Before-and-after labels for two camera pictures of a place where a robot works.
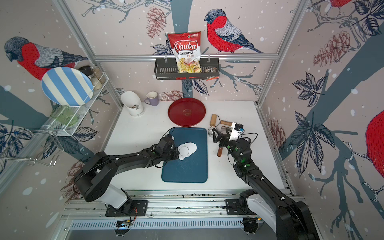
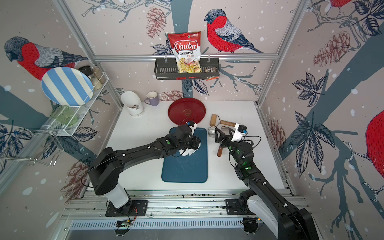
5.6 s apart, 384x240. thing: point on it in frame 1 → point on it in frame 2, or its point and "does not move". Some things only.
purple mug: [153, 97] does not move
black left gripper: [176, 152] → [196, 143]
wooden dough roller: [213, 119] does not move
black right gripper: [225, 140] does not move
